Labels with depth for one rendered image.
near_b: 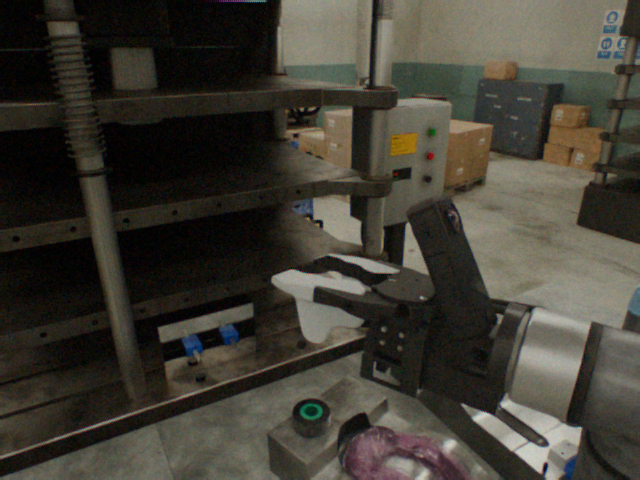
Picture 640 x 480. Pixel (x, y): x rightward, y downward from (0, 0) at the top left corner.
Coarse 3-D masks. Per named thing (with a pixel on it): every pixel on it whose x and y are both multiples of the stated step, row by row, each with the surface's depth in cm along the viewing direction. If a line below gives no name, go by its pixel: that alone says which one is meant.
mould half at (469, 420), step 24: (432, 408) 117; (456, 408) 109; (528, 408) 107; (456, 432) 111; (480, 432) 103; (504, 432) 101; (552, 432) 100; (576, 432) 100; (480, 456) 105; (504, 456) 98; (528, 456) 94
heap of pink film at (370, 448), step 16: (368, 432) 100; (384, 432) 100; (400, 432) 98; (352, 448) 96; (368, 448) 95; (384, 448) 95; (400, 448) 95; (416, 448) 94; (432, 448) 92; (448, 448) 94; (352, 464) 93; (368, 464) 92; (384, 464) 93; (432, 464) 91; (448, 464) 90
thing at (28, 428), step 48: (96, 336) 151; (144, 336) 151; (288, 336) 151; (336, 336) 151; (0, 384) 131; (48, 384) 129; (96, 384) 130; (192, 384) 130; (240, 384) 134; (0, 432) 113; (48, 432) 113; (96, 432) 116
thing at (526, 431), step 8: (504, 408) 107; (496, 416) 105; (504, 416) 106; (512, 416) 105; (512, 424) 103; (520, 424) 103; (568, 424) 102; (520, 432) 101; (528, 432) 101; (536, 432) 100; (528, 440) 98; (536, 440) 99; (544, 440) 98
